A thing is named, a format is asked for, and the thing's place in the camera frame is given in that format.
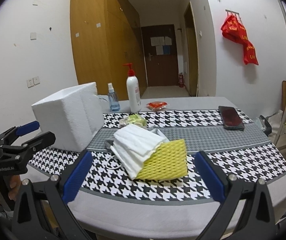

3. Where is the white pump bottle red cap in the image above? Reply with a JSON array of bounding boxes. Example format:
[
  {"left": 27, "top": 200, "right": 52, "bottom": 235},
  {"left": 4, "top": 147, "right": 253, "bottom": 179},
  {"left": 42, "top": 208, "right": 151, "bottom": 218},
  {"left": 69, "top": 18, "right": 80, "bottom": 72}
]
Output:
[{"left": 123, "top": 63, "right": 141, "bottom": 113}]

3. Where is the red hanging bag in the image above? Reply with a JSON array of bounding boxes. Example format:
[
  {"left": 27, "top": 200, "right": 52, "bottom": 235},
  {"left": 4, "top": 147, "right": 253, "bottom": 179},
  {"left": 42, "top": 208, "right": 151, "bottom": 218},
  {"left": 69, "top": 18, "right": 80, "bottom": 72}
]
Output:
[{"left": 221, "top": 12, "right": 259, "bottom": 66}]

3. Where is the dark brown door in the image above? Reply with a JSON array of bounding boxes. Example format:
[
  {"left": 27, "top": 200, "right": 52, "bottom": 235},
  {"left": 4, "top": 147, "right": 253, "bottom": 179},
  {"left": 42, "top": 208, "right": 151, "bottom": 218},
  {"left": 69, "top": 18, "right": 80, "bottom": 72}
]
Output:
[{"left": 141, "top": 24, "right": 179, "bottom": 87}]

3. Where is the green tissue packet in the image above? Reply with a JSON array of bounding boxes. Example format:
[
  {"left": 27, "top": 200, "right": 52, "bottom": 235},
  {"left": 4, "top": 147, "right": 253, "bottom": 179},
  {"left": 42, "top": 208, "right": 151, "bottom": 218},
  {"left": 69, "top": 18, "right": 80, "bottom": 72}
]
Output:
[{"left": 119, "top": 114, "right": 147, "bottom": 127}]

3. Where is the black smartphone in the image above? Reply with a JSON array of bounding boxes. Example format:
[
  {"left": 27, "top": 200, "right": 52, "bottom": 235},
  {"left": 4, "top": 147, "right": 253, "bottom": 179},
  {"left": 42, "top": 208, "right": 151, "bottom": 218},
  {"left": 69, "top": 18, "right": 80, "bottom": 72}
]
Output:
[{"left": 218, "top": 106, "right": 245, "bottom": 131}]

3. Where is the blue spray bottle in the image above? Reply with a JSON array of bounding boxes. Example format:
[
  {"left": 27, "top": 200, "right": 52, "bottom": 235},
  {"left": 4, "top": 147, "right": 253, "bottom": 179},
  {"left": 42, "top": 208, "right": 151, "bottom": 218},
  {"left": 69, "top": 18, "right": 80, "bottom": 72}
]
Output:
[{"left": 108, "top": 83, "right": 120, "bottom": 112}]

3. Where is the red fire extinguisher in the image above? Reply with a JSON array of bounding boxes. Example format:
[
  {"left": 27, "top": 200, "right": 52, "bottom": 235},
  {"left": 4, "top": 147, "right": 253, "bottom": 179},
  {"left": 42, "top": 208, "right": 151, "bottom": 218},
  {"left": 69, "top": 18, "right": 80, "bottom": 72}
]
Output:
[{"left": 179, "top": 73, "right": 185, "bottom": 88}]

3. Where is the wooden wardrobe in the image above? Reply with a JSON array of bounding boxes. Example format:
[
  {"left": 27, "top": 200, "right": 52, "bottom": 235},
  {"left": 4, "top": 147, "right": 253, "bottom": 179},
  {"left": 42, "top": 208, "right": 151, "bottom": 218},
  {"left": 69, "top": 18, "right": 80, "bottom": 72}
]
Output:
[{"left": 70, "top": 0, "right": 147, "bottom": 100}]

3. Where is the person's left hand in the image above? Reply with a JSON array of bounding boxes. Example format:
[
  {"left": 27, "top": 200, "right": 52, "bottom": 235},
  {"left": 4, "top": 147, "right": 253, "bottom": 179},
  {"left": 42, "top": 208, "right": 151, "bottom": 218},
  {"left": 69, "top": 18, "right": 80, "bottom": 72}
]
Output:
[{"left": 0, "top": 174, "right": 22, "bottom": 202}]

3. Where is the yellow foam net sponge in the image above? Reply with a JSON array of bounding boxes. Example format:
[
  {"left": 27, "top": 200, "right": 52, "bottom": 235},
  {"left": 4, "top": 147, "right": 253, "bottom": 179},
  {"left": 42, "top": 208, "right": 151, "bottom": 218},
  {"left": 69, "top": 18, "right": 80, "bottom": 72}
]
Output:
[{"left": 135, "top": 139, "right": 188, "bottom": 181}]

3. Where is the white styrofoam box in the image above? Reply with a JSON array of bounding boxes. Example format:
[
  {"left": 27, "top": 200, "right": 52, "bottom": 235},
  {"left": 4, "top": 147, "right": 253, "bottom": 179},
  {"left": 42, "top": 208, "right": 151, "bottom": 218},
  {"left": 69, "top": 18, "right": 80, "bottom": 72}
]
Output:
[{"left": 31, "top": 82, "right": 104, "bottom": 152}]

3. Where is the wall socket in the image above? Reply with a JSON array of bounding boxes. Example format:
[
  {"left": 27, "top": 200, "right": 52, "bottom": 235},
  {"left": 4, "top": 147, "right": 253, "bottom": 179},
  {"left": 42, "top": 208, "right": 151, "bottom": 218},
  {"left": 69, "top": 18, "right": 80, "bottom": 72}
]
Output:
[{"left": 26, "top": 76, "right": 40, "bottom": 88}]

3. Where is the red snack packet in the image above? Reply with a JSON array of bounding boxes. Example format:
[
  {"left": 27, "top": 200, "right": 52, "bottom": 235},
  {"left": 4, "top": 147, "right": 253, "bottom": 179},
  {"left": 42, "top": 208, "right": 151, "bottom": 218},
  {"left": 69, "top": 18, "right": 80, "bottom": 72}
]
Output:
[{"left": 146, "top": 101, "right": 168, "bottom": 111}]

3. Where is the houndstooth table cloth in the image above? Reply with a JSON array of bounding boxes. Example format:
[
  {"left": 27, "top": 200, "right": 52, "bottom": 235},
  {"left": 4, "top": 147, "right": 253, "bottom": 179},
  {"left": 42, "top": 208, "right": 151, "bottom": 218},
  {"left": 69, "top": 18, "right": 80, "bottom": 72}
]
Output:
[{"left": 27, "top": 108, "right": 286, "bottom": 206}]

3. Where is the wall hook rack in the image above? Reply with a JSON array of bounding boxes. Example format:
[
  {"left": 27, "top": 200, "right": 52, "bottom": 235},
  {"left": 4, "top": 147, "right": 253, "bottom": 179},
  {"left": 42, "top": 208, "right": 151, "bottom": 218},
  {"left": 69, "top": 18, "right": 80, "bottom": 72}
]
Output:
[{"left": 225, "top": 9, "right": 239, "bottom": 16}]

